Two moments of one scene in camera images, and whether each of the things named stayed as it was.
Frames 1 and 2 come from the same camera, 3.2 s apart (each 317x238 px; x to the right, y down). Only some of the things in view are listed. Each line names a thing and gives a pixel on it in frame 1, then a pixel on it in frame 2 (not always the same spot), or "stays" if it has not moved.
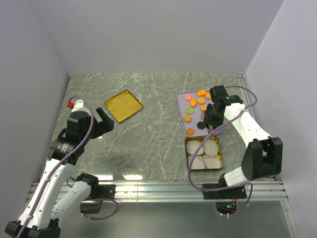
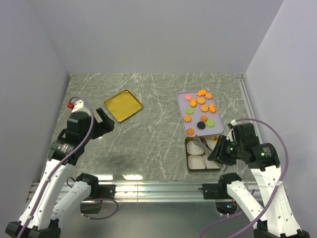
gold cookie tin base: x=208 y=157 stays
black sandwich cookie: x=201 y=125 stays
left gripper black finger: x=101 y=112 stays
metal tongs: x=210 y=128 to x=201 y=143
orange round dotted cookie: x=203 y=107 stays
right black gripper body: x=212 y=118 to x=227 y=149
